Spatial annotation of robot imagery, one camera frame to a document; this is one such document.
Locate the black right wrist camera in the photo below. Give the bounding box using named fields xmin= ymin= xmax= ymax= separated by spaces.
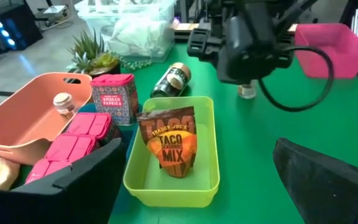
xmin=186 ymin=27 xmax=220 ymax=62

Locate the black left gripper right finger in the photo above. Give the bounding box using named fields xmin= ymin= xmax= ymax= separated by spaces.
xmin=272 ymin=138 xmax=358 ymax=224

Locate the gold-lid spice jar dark label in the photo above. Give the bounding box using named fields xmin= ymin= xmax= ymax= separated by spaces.
xmin=150 ymin=62 xmax=192 ymax=99

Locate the black computer with blue lights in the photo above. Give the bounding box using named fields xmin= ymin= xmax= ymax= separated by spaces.
xmin=0 ymin=2 xmax=43 ymax=57

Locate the potted succulent plant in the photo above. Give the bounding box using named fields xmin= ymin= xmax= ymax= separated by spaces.
xmin=66 ymin=29 xmax=154 ymax=77

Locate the yellow-green plastic bin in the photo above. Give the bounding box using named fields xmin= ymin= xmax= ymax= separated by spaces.
xmin=122 ymin=95 xmax=221 ymax=208

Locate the orange plastic bin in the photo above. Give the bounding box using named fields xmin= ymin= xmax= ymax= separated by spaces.
xmin=0 ymin=72 xmax=93 ymax=166

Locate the pink-lid paprika tin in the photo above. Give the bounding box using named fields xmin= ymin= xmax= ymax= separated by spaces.
xmin=25 ymin=158 xmax=73 ymax=184
xmin=67 ymin=112 xmax=113 ymax=141
xmin=45 ymin=133 xmax=98 ymax=162
xmin=90 ymin=73 xmax=139 ymax=127

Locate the pink plastic bin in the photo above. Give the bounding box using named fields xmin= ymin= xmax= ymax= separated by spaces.
xmin=293 ymin=22 xmax=358 ymax=79

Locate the clear plastic storage tub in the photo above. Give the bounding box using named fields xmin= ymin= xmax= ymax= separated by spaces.
xmin=75 ymin=0 xmax=177 ymax=63

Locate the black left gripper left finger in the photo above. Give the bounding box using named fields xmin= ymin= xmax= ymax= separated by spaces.
xmin=0 ymin=136 xmax=127 ymax=224

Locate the grey cloth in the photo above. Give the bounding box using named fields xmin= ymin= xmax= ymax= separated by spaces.
xmin=107 ymin=18 xmax=175 ymax=60

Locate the green table mat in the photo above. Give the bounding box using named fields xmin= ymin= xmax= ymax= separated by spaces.
xmin=107 ymin=43 xmax=358 ymax=224

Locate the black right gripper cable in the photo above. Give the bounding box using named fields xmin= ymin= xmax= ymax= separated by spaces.
xmin=258 ymin=45 xmax=335 ymax=113

